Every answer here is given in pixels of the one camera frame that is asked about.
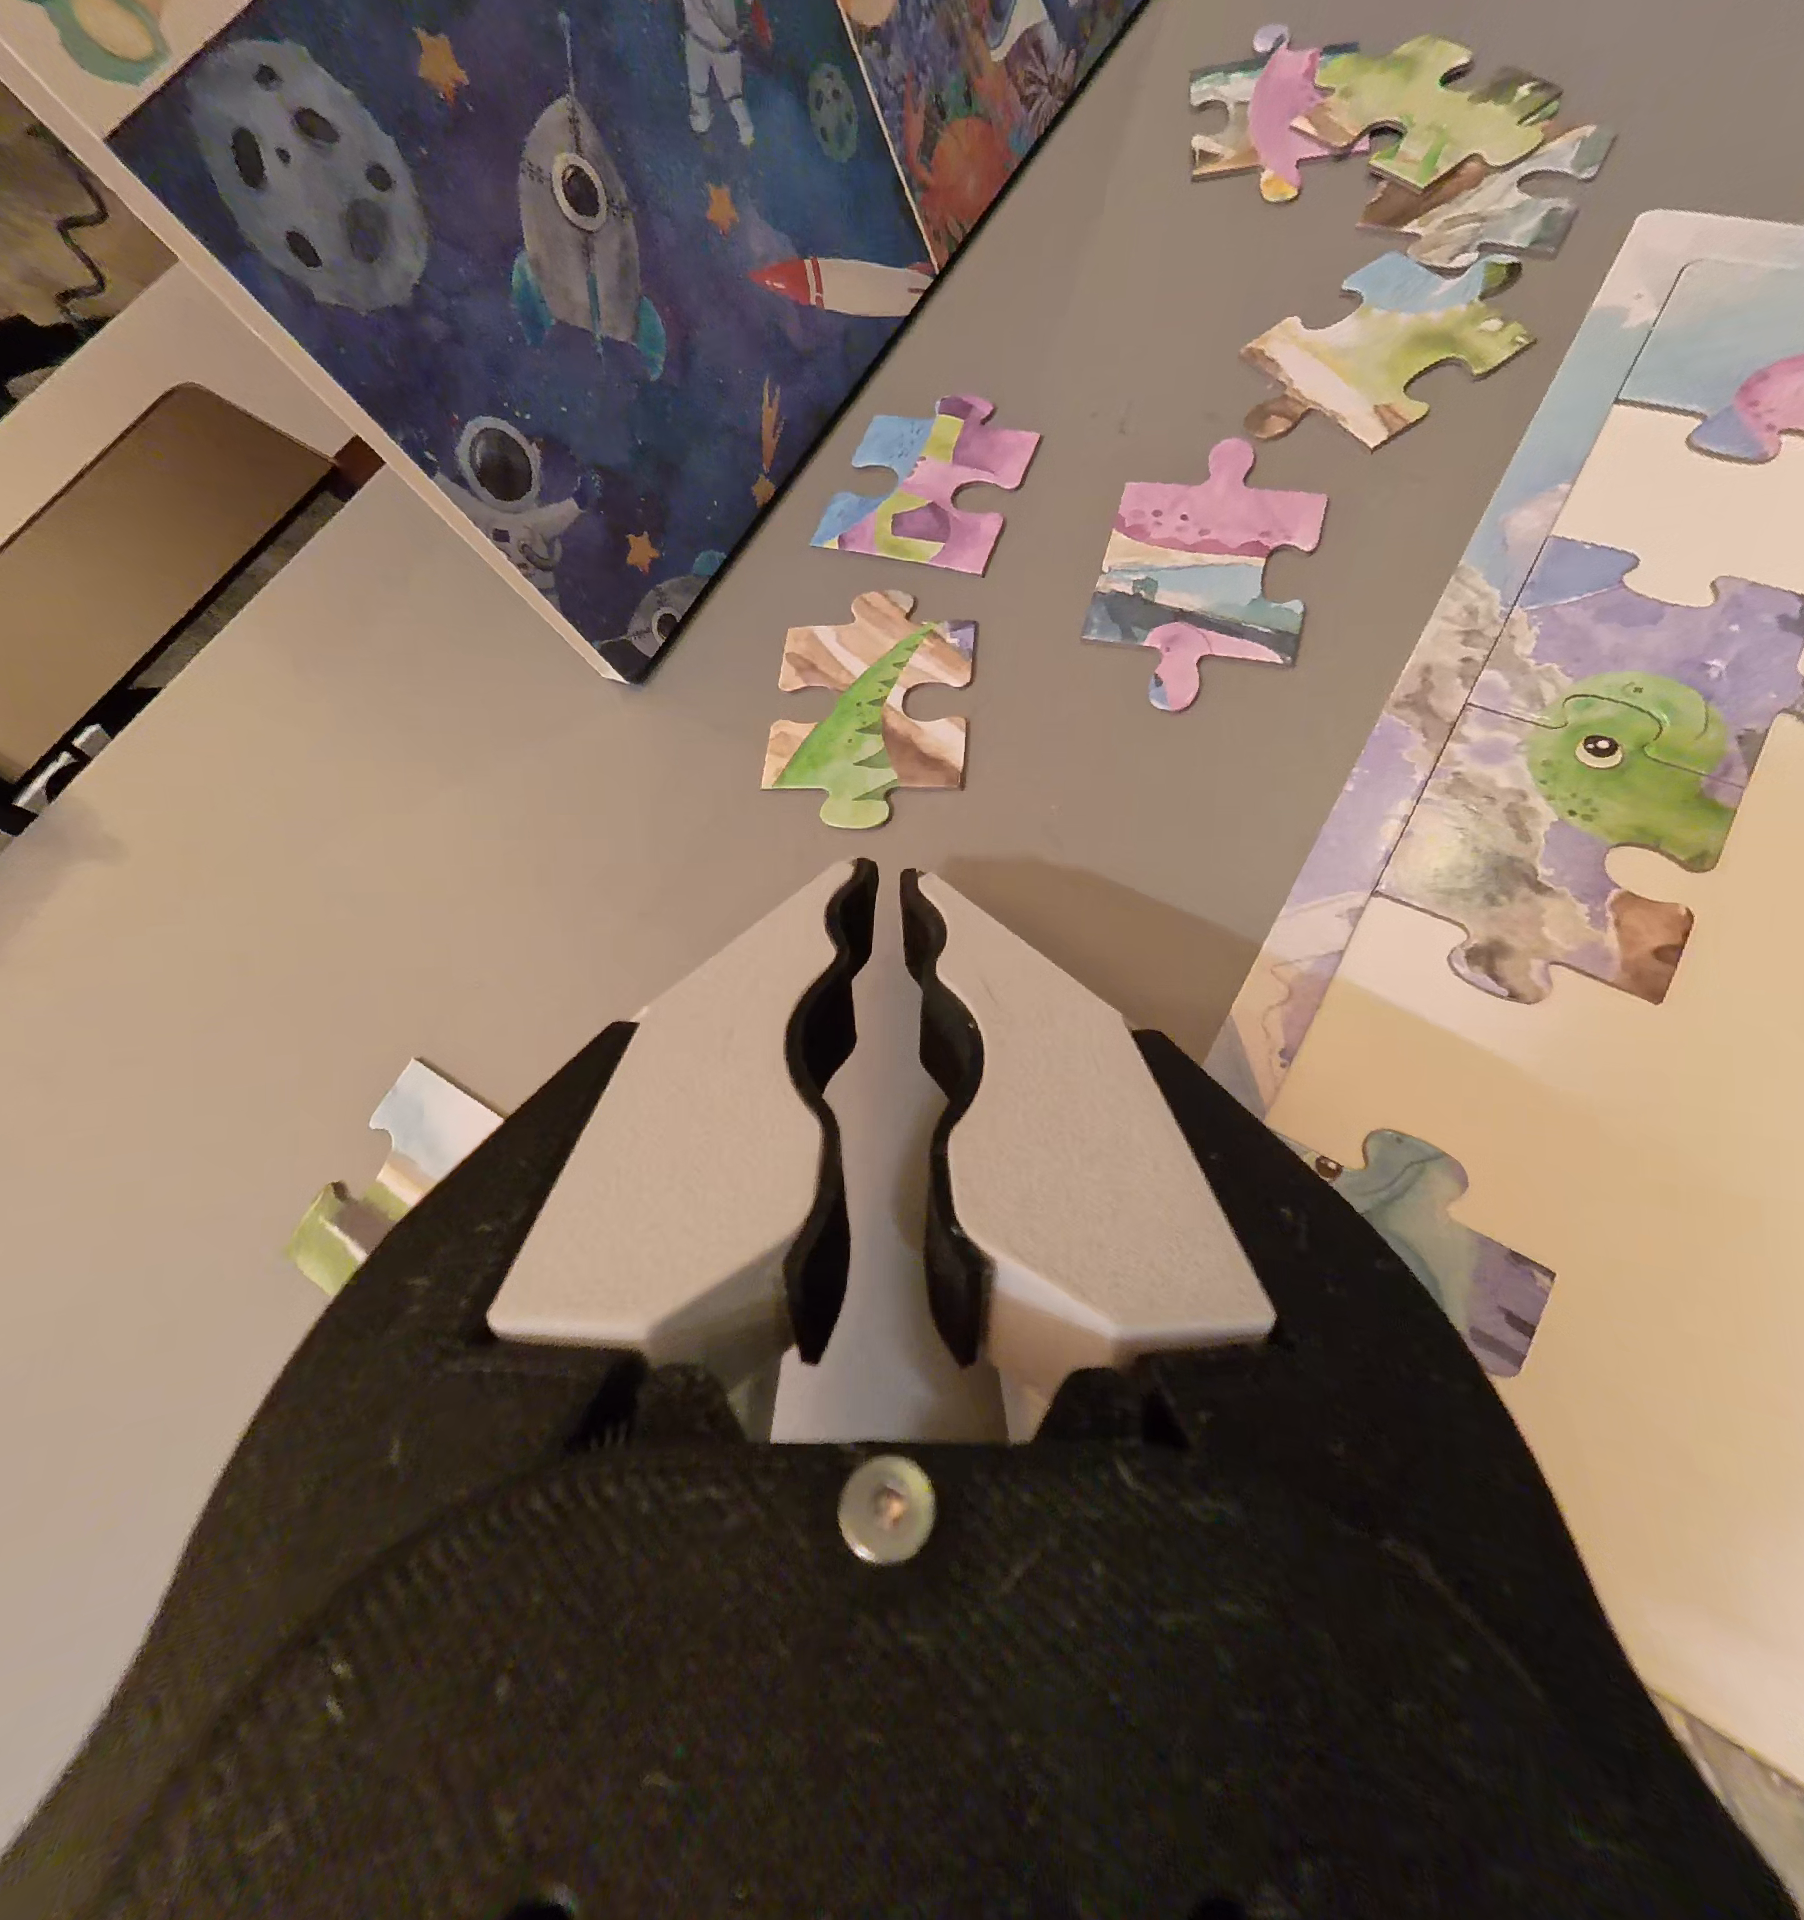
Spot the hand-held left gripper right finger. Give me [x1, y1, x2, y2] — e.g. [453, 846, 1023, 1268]
[902, 865, 1279, 1445]

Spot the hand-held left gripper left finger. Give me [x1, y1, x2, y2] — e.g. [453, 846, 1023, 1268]
[486, 860, 884, 1445]

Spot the green dinosaur head puzzle piece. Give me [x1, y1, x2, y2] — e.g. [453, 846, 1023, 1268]
[1381, 669, 1742, 1010]

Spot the white jigsaw puzzle board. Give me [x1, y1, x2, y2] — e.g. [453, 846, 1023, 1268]
[1207, 209, 1804, 1920]

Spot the green tail brown puzzle piece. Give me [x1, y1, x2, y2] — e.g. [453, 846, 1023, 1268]
[760, 588, 982, 831]

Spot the pink blue striped puzzle piece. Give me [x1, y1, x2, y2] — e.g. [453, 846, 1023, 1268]
[1079, 436, 1333, 716]

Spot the lavender green patch puzzle piece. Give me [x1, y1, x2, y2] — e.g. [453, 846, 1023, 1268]
[1514, 536, 1804, 750]

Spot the sky meadow puzzle piece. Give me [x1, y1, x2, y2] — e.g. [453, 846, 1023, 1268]
[285, 1057, 506, 1301]

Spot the teal purple puzzle piece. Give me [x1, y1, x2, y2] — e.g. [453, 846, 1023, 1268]
[1294, 1130, 1563, 1378]

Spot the blue purple yellow puzzle piece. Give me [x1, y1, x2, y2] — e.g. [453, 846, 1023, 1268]
[810, 393, 1042, 582]

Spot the brown chair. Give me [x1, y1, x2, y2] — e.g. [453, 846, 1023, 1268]
[0, 382, 354, 906]

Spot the green blue white puzzle piece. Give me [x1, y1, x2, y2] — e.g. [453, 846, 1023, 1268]
[1237, 252, 1541, 455]

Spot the space ocean print puzzle box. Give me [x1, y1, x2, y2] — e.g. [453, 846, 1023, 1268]
[0, 0, 1151, 686]

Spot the pink dinosaur head puzzle piece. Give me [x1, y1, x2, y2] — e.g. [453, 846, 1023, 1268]
[1613, 256, 1804, 462]

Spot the grey brown puzzle piece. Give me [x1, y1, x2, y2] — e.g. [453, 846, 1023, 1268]
[1357, 127, 1619, 276]

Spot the pink grey puzzle piece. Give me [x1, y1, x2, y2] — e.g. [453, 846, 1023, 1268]
[1186, 38, 1371, 206]

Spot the yellow green puzzle piece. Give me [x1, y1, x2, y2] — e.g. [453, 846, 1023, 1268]
[1294, 34, 1569, 194]

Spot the black coiled cable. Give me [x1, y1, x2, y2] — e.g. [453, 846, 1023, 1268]
[27, 127, 147, 338]

